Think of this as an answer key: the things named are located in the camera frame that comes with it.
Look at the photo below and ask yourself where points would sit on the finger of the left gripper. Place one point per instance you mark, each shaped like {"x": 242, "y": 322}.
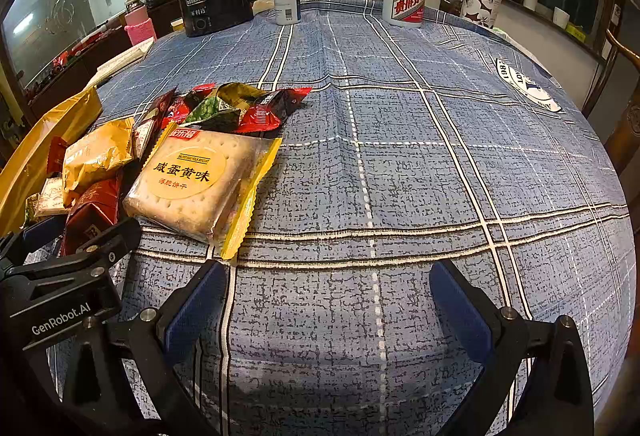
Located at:
{"x": 112, "y": 238}

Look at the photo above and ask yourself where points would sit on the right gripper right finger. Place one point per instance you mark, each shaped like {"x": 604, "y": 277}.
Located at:
{"x": 556, "y": 399}

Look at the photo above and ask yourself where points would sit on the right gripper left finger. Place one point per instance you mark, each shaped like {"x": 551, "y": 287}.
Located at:
{"x": 121, "y": 379}

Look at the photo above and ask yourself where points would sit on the dark red snack packet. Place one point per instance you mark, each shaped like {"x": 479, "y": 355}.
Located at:
{"x": 95, "y": 211}

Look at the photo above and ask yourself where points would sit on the golden pastry packet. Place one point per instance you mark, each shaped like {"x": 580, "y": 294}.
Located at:
{"x": 97, "y": 156}

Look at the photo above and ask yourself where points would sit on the salted egg biscuit packet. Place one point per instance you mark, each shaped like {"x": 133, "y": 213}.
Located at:
{"x": 203, "y": 184}

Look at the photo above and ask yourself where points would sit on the green leafy snack packet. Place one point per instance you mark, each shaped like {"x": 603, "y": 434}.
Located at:
{"x": 224, "y": 108}

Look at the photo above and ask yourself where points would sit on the red candy packet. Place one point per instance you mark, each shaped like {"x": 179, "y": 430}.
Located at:
{"x": 269, "y": 112}

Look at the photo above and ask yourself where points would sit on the dark red chocolate packet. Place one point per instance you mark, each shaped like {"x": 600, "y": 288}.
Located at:
{"x": 151, "y": 122}

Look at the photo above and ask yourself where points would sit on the gold cardboard tray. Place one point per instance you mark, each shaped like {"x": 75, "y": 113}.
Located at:
{"x": 25, "y": 172}

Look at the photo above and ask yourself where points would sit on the white notebook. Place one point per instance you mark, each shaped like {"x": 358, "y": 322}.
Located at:
{"x": 116, "y": 64}

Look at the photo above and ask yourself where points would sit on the pink water bottle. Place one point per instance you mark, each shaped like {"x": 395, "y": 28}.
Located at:
{"x": 139, "y": 26}

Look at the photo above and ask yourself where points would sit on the blue plaid tablecloth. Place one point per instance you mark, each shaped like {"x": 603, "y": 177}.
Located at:
{"x": 412, "y": 145}

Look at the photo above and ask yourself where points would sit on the wooden chair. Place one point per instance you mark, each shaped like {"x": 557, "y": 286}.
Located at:
{"x": 623, "y": 143}

